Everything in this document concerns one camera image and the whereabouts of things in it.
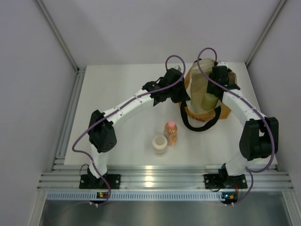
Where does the green bottle white cap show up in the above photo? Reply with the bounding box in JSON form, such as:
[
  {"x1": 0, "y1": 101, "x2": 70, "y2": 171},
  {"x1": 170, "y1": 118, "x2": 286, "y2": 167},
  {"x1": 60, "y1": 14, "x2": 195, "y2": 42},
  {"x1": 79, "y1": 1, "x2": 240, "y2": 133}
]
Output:
[{"x1": 201, "y1": 93, "x2": 218, "y2": 111}]

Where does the tan canvas bag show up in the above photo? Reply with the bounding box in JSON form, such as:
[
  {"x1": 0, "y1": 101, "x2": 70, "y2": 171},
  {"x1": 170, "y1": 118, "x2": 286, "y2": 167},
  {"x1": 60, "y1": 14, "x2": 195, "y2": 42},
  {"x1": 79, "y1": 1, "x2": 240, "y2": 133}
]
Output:
[{"x1": 179, "y1": 62, "x2": 231, "y2": 132}]

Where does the orange bottle pink cap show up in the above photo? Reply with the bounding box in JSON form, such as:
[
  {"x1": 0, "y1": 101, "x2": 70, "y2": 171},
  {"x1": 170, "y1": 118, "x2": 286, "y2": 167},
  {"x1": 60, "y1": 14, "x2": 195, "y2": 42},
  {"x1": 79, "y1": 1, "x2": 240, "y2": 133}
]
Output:
[{"x1": 164, "y1": 121, "x2": 177, "y2": 145}]

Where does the cream jar bottle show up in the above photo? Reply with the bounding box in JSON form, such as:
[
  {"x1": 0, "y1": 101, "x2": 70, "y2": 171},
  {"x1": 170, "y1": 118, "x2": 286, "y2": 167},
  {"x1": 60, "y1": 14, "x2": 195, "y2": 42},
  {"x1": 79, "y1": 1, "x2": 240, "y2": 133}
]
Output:
[{"x1": 152, "y1": 135, "x2": 168, "y2": 157}]

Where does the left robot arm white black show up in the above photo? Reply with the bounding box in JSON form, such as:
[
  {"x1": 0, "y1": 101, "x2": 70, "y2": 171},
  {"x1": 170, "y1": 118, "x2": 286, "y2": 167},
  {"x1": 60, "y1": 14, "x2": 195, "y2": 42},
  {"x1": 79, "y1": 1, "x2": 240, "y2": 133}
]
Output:
[{"x1": 79, "y1": 68, "x2": 189, "y2": 189}]

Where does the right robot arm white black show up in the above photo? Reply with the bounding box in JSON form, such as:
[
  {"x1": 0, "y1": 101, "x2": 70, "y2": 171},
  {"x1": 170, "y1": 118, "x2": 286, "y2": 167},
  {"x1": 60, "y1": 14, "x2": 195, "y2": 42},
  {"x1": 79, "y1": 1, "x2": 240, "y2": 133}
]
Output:
[{"x1": 207, "y1": 63, "x2": 279, "y2": 189}]

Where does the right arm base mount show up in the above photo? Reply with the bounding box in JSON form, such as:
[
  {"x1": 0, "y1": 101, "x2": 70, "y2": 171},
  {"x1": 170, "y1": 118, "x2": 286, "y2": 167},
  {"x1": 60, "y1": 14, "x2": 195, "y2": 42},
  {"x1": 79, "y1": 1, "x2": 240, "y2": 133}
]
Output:
[{"x1": 204, "y1": 174, "x2": 248, "y2": 191}]

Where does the right aluminium frame post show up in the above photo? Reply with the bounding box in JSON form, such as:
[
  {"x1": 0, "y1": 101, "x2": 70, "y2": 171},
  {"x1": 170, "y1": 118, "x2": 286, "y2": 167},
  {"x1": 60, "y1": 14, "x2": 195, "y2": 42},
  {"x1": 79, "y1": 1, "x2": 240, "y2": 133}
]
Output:
[{"x1": 245, "y1": 0, "x2": 289, "y2": 68}]

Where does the aluminium frame post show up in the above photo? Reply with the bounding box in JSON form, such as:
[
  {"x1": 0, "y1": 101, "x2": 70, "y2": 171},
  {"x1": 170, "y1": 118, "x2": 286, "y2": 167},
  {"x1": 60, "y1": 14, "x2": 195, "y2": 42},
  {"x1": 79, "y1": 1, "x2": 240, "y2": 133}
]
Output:
[
  {"x1": 33, "y1": 0, "x2": 79, "y2": 72},
  {"x1": 245, "y1": 0, "x2": 289, "y2": 68}
]

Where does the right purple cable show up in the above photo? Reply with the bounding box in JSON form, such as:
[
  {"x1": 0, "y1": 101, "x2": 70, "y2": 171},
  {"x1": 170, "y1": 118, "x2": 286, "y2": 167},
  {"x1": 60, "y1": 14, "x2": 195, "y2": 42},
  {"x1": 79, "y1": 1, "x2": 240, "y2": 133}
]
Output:
[{"x1": 197, "y1": 48, "x2": 276, "y2": 207}]

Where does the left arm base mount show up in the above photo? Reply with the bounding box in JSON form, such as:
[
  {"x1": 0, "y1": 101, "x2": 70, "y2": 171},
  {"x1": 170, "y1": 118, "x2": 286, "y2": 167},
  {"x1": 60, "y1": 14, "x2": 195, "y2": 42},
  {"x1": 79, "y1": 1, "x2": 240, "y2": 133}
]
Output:
[{"x1": 79, "y1": 174, "x2": 121, "y2": 189}]

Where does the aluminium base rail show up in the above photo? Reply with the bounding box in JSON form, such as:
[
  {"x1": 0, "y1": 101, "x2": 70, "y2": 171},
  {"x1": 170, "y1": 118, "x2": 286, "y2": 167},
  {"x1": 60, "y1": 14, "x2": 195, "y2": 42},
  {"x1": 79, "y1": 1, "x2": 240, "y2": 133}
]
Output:
[{"x1": 37, "y1": 165, "x2": 293, "y2": 191}]

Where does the grey slotted cable duct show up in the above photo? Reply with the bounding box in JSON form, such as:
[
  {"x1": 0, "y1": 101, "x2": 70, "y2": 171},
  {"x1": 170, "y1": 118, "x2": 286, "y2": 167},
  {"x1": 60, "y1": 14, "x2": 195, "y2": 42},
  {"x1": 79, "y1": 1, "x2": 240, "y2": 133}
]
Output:
[{"x1": 47, "y1": 191, "x2": 235, "y2": 201}]

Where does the left aluminium frame post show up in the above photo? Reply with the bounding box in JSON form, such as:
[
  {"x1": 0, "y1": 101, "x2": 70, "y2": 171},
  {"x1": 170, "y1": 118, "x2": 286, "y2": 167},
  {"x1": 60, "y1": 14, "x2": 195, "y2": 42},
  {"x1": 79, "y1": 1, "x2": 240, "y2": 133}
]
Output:
[{"x1": 33, "y1": 0, "x2": 79, "y2": 72}]

